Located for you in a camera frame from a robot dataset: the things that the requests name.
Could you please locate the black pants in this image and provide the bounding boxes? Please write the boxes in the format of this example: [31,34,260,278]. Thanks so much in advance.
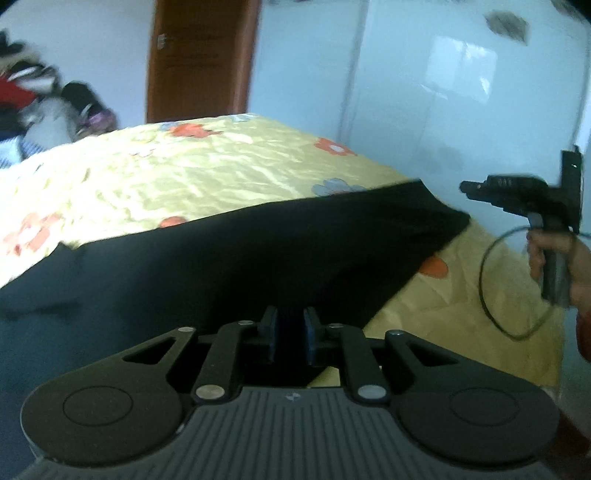
[1,181,470,479]

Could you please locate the brown wooden door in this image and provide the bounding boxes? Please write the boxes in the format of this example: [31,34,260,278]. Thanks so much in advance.
[146,0,262,123]

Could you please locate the white wardrobe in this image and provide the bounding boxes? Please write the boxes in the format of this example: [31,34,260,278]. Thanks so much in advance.
[249,1,590,234]

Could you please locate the person's right hand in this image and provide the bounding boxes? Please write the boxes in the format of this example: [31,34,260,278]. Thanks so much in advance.
[527,230,591,315]

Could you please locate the black and purple bag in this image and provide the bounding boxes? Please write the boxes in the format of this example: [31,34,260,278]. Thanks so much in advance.
[61,82,117,139]

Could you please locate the pile of clothes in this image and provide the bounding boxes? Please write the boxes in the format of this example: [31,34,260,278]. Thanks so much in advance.
[1,30,79,169]

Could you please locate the yellow floral bed quilt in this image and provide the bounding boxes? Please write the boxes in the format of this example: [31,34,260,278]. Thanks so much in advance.
[1,114,564,389]

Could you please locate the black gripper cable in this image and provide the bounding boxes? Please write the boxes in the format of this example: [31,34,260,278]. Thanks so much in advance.
[478,224,591,342]

